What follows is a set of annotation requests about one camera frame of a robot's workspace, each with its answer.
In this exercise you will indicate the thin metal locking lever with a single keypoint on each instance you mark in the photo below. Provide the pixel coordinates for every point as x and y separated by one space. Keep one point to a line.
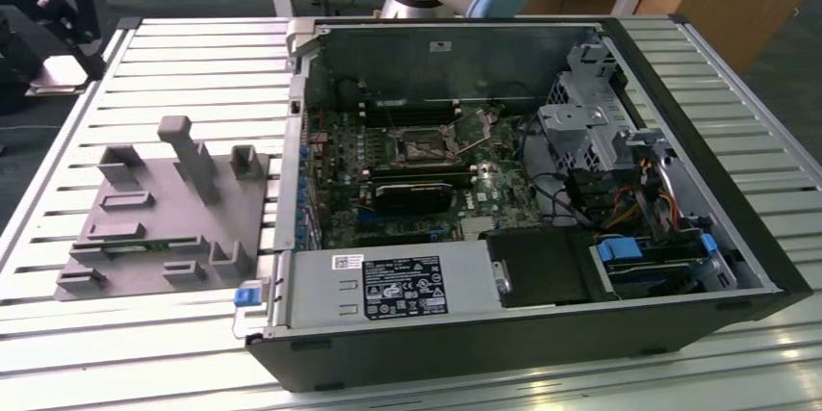
476 142

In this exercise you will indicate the grey parts rack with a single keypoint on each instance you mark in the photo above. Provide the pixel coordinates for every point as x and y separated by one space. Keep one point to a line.
174 218

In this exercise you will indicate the green RAM stick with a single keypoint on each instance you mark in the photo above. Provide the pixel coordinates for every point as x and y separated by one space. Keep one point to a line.
151 246

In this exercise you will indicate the blue disk carrier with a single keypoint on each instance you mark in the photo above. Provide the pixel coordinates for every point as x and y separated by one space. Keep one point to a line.
618 249

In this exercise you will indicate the black plastic shroud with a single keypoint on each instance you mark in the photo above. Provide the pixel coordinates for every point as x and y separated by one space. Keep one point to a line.
546 266

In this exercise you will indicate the small white sticker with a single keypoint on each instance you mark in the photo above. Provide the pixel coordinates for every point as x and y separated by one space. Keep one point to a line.
441 45

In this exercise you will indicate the black open PC case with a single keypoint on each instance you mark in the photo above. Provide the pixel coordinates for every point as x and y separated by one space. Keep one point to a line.
489 353

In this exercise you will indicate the CPU socket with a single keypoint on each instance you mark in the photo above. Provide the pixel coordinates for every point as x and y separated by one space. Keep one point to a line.
424 146

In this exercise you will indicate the black RAM slot bank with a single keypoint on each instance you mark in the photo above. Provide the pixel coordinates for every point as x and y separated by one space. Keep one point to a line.
412 112
418 175

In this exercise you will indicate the black rating label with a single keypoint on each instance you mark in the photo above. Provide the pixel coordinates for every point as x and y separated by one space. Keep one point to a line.
405 286

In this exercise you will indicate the black graphics card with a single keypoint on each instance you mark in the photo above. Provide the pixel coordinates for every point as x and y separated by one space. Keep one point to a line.
414 198

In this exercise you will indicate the small blue clip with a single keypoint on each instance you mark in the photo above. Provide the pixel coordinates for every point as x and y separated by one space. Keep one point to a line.
708 243

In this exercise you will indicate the silver chipset heatsink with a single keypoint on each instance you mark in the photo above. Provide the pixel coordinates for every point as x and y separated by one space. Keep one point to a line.
477 228

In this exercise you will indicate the silver drive cage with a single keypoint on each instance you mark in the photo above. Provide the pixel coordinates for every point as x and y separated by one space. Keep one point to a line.
574 117

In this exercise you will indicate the green motherboard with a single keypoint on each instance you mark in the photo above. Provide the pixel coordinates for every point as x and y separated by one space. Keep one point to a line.
501 189

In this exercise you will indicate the white barcode label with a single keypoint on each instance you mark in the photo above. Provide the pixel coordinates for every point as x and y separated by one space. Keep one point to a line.
347 262

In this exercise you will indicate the blue case latch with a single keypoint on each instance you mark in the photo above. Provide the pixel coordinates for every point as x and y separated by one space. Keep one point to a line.
250 297

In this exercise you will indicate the silver power supply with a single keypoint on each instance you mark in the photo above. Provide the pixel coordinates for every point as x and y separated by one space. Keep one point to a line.
321 290

